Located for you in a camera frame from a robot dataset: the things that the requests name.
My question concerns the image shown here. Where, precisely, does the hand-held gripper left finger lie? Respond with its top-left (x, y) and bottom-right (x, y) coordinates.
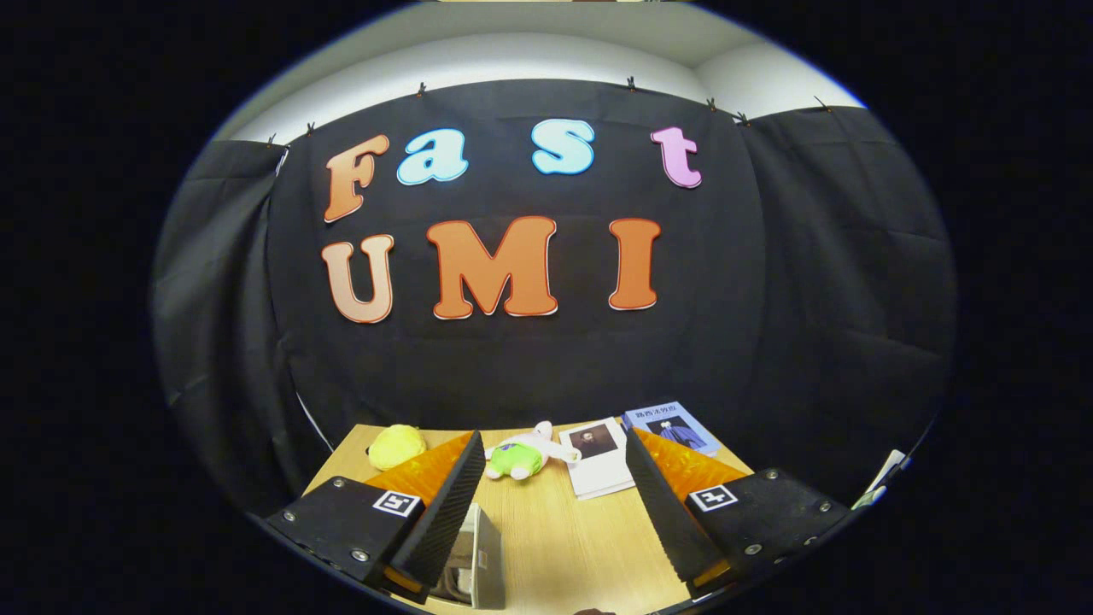
top-left (266, 430), bottom-right (486, 606)

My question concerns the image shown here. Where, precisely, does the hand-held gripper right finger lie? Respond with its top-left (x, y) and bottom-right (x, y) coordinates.
top-left (626, 427), bottom-right (855, 600)

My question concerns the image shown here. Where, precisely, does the beige fabric storage box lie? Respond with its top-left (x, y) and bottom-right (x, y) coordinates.
top-left (430, 502), bottom-right (507, 610)

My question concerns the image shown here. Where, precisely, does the white book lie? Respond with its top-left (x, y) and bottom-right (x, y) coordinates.
top-left (558, 417), bottom-right (637, 501)

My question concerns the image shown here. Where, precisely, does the blue book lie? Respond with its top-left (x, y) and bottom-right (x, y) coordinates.
top-left (621, 401), bottom-right (721, 457)

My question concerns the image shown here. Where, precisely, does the yellow round plush toy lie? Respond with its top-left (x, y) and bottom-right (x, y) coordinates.
top-left (367, 425), bottom-right (428, 472)

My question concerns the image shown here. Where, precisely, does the green and white plush toy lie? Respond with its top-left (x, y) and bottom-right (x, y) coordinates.
top-left (484, 420), bottom-right (582, 481)

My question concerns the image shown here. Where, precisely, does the white sheet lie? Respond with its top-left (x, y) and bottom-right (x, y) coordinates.
top-left (854, 449), bottom-right (911, 510)

